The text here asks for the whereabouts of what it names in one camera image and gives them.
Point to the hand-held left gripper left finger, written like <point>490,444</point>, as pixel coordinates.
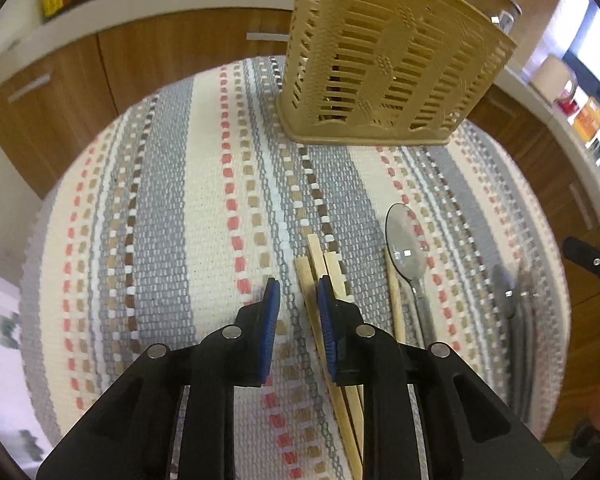
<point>270,330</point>

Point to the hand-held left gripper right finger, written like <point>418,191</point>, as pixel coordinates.
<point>327,330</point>

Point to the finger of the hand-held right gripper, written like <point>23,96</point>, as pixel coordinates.
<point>592,260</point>

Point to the grey plastic spoon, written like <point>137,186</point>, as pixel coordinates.
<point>505,290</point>
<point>530,300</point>

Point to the metal spoon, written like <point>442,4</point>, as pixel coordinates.
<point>405,240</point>

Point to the beige plastic utensil basket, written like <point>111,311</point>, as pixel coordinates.
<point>380,60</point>

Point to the striped woven table mat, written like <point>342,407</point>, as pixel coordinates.
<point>180,235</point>

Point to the yellow oil bottle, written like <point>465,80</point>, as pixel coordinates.
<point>591,119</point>

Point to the red cup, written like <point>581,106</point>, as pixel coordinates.
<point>567,105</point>

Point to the beige electric kettle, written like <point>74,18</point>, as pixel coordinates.
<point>550,77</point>

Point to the dark framed window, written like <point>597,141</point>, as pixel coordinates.
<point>595,40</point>

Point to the wooden base cabinet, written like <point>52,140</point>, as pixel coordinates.
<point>155,60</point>

